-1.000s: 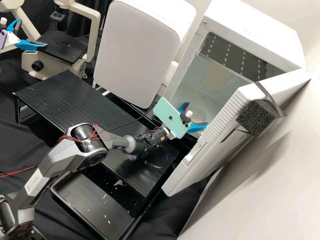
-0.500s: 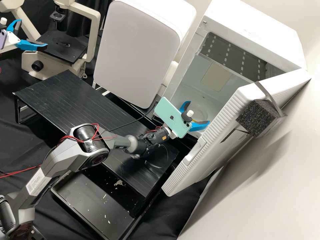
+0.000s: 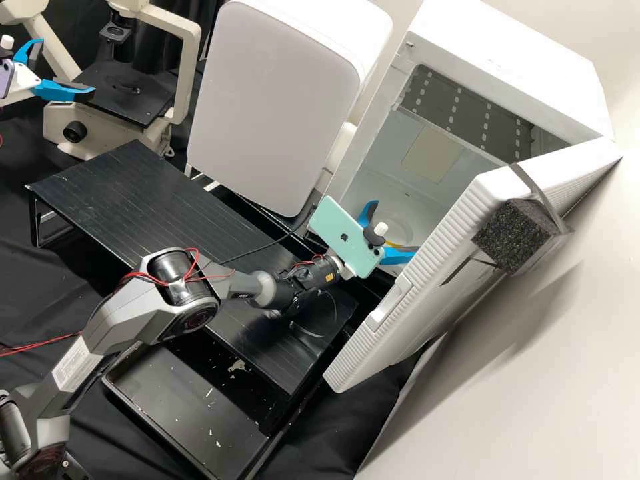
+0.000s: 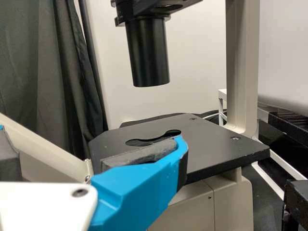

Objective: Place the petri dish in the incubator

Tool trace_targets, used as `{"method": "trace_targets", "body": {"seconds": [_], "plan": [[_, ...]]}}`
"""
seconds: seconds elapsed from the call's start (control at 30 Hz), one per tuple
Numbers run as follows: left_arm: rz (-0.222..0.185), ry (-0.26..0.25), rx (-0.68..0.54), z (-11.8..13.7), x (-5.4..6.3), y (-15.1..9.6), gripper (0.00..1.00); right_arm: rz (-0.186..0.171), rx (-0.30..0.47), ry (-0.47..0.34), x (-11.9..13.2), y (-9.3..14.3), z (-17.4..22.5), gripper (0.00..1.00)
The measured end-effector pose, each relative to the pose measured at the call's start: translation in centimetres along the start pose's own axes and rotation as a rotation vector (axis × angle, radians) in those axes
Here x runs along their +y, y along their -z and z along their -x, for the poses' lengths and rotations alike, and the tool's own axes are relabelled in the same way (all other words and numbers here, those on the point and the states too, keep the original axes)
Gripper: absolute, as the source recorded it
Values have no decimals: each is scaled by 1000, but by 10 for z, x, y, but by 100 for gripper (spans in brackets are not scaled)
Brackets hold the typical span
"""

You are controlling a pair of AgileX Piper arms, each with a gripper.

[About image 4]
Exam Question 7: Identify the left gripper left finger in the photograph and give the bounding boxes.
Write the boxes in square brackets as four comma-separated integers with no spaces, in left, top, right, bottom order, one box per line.
[0,124,20,181]

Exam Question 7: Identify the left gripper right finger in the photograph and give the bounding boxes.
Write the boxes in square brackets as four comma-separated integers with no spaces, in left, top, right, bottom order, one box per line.
[90,134,189,231]

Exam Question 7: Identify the white box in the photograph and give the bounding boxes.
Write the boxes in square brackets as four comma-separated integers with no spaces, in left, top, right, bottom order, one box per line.
[257,0,308,114]

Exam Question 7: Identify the cream microscope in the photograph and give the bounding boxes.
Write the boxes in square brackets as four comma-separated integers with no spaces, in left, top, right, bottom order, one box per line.
[0,0,270,231]

